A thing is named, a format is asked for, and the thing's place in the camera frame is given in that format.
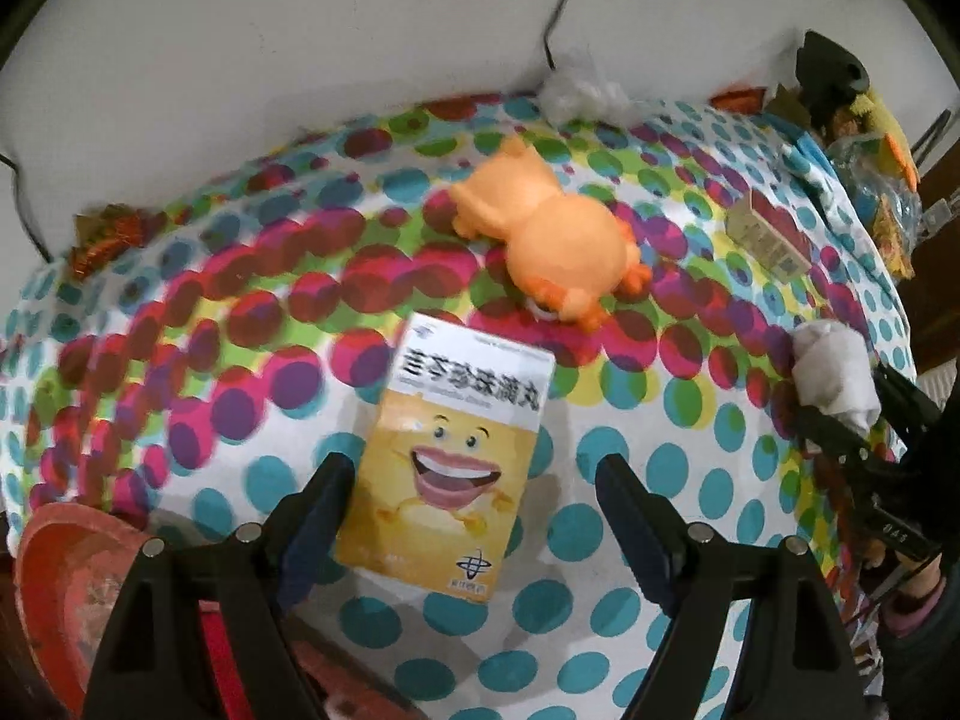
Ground polka dot tablecloth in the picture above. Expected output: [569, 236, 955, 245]
[0, 90, 920, 720]

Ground red foil wrapper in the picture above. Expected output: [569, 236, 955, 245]
[709, 88, 766, 113]

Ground crumpled white plastic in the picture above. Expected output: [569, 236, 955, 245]
[538, 49, 631, 125]

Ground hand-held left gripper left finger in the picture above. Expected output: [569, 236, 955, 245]
[81, 452, 357, 720]

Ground yellow cartoon face box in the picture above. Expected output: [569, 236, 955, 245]
[334, 313, 557, 605]

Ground clear plastic bag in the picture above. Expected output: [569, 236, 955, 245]
[825, 135, 920, 278]

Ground orange plush toy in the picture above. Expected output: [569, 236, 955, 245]
[448, 136, 652, 329]

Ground person's right hand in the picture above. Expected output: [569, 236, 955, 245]
[881, 574, 947, 638]

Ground grey cable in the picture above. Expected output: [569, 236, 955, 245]
[544, 0, 595, 72]
[0, 154, 47, 260]

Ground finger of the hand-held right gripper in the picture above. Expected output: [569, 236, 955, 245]
[872, 362, 947, 458]
[793, 403, 882, 500]

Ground white sock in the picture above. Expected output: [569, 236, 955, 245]
[791, 319, 882, 436]

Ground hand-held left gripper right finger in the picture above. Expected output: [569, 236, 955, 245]
[595, 454, 871, 720]

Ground orange foil wrapper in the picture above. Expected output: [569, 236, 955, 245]
[69, 204, 170, 282]

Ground black device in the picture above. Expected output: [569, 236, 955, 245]
[795, 30, 871, 128]

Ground small cardboard box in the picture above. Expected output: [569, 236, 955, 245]
[726, 187, 815, 278]

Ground round red tray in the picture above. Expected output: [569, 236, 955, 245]
[13, 502, 361, 720]

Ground yellow plush toy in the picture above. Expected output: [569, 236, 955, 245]
[855, 82, 922, 188]

